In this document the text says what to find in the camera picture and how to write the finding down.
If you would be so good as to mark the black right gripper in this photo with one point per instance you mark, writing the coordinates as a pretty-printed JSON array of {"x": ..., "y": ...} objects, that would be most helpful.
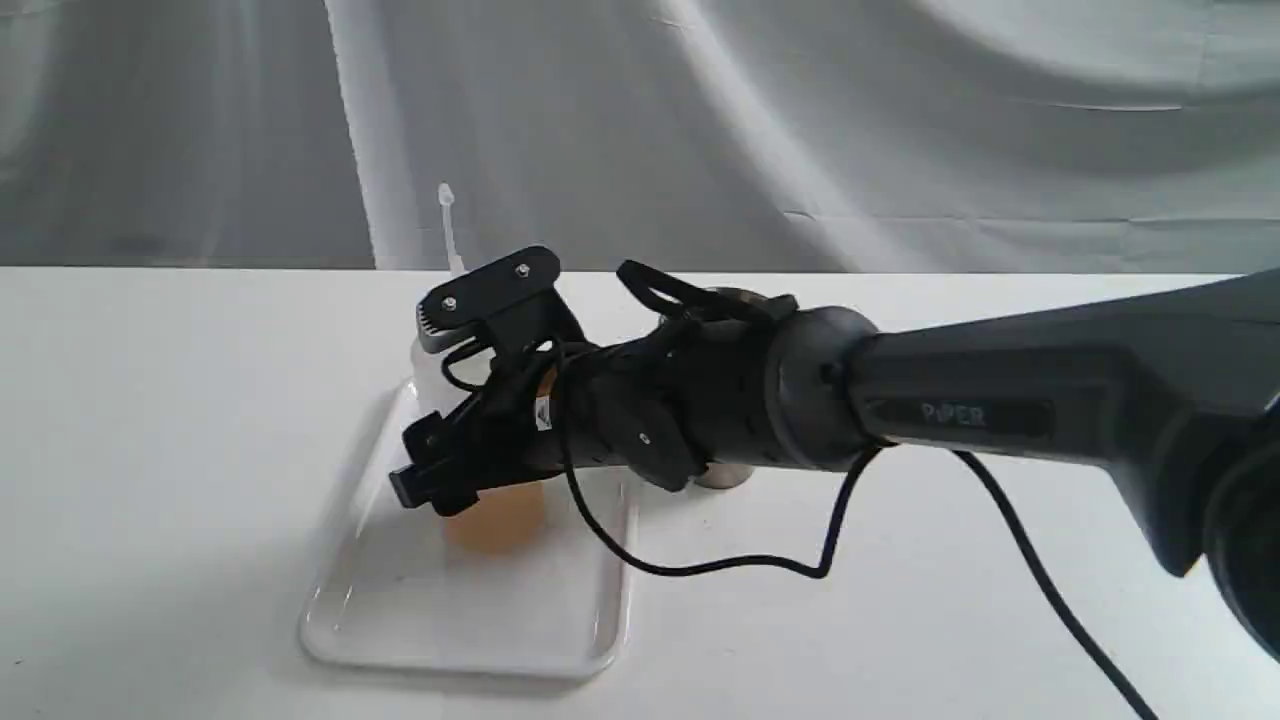
[{"x": 703, "y": 387}]

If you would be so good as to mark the translucent squeeze bottle amber liquid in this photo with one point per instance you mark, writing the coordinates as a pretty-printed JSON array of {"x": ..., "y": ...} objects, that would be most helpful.
[{"x": 503, "y": 519}]

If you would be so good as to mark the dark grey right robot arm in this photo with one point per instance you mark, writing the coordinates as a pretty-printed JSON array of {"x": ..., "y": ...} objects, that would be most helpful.
[{"x": 1172, "y": 394}]

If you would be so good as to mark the stainless steel cup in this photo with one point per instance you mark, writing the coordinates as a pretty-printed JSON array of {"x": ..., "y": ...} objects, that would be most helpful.
[{"x": 719, "y": 476}]

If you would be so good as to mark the white plastic tray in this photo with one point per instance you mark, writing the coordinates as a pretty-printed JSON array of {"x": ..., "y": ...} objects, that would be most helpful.
[{"x": 397, "y": 595}]

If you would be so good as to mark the grey backdrop cloth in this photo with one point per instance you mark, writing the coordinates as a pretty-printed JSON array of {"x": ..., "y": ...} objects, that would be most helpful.
[{"x": 706, "y": 136}]

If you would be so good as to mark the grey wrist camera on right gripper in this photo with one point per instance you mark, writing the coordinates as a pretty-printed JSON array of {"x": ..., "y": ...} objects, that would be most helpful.
[{"x": 509, "y": 305}]

